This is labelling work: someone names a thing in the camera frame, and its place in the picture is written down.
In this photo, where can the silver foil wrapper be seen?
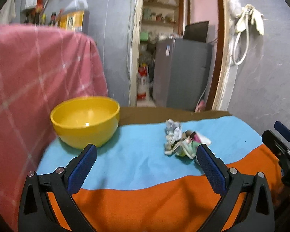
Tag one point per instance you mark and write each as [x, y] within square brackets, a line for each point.
[173, 129]

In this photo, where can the wooden shelf unit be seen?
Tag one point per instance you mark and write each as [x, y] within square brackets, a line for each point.
[162, 17]

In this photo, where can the green box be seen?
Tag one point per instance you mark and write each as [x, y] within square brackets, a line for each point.
[144, 36]

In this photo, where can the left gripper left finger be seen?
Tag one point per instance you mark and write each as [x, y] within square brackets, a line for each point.
[36, 212]

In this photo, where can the pink plaid cloth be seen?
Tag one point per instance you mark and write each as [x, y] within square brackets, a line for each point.
[40, 67]

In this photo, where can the yellow plastic bowl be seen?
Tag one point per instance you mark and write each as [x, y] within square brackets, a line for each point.
[83, 120]

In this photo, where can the large oil jug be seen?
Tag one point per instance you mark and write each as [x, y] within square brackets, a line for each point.
[75, 16]

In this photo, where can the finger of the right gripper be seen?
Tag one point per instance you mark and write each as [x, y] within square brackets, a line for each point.
[283, 130]
[274, 144]

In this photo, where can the colourful wrapper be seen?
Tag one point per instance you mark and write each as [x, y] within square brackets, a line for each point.
[184, 145]

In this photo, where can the red white sack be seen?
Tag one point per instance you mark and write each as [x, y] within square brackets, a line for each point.
[143, 84]

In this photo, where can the dark sauce bottles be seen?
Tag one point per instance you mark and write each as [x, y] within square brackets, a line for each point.
[37, 14]

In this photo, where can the black monitor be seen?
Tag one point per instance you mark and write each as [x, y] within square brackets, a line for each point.
[196, 31]

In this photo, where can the grey refrigerator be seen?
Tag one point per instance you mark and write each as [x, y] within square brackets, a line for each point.
[181, 73]

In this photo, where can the white hanging towel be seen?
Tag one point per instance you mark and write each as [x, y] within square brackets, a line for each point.
[7, 13]

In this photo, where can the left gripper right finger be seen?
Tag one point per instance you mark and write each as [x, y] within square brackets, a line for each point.
[256, 212]

